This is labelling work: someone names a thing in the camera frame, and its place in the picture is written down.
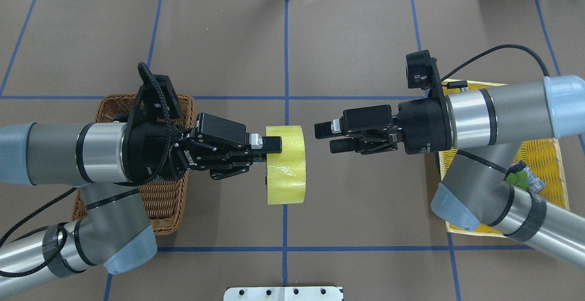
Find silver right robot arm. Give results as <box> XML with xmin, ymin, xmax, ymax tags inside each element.
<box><xmin>314</xmin><ymin>75</ymin><xmax>585</xmax><ymax>268</ymax></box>

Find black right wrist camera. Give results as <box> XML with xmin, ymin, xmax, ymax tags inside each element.
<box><xmin>405</xmin><ymin>50</ymin><xmax>444</xmax><ymax>99</ymax></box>

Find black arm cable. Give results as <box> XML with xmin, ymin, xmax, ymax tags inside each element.
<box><xmin>0</xmin><ymin>62</ymin><xmax>179</xmax><ymax>278</ymax></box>
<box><xmin>441</xmin><ymin>44</ymin><xmax>549</xmax><ymax>82</ymax></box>

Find yellow woven tray basket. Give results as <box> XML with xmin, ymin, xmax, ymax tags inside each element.
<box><xmin>436</xmin><ymin>79</ymin><xmax>569</xmax><ymax>238</ymax></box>

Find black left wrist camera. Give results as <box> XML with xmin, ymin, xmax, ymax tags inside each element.
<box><xmin>128</xmin><ymin>62</ymin><xmax>182</xmax><ymax>127</ymax></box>

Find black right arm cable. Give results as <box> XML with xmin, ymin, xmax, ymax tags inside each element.
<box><xmin>441</xmin><ymin>44</ymin><xmax>549</xmax><ymax>82</ymax></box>

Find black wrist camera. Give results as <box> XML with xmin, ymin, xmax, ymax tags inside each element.
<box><xmin>128</xmin><ymin>62</ymin><xmax>182</xmax><ymax>127</ymax></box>
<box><xmin>405</xmin><ymin>50</ymin><xmax>444</xmax><ymax>99</ymax></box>

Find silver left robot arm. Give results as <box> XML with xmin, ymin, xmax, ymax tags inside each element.
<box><xmin>1</xmin><ymin>110</ymin><xmax>286</xmax><ymax>292</ymax></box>

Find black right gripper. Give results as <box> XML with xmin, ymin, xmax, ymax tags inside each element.
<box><xmin>314</xmin><ymin>98</ymin><xmax>453</xmax><ymax>155</ymax></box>

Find brown wicker basket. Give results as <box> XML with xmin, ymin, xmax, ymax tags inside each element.
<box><xmin>72</xmin><ymin>94</ymin><xmax>196</xmax><ymax>236</ymax></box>

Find yellowish clear packing tape roll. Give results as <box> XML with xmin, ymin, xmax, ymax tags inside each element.
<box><xmin>266</xmin><ymin>126</ymin><xmax>307</xmax><ymax>205</ymax></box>

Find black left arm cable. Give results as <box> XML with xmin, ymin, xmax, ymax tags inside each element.
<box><xmin>0</xmin><ymin>62</ymin><xmax>179</xmax><ymax>278</ymax></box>

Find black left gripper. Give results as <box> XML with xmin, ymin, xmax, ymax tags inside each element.
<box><xmin>122</xmin><ymin>112</ymin><xmax>282</xmax><ymax>183</ymax></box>

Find white metal robot base mount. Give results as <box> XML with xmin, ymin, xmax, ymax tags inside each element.
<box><xmin>223</xmin><ymin>286</ymin><xmax>345</xmax><ymax>301</ymax></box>

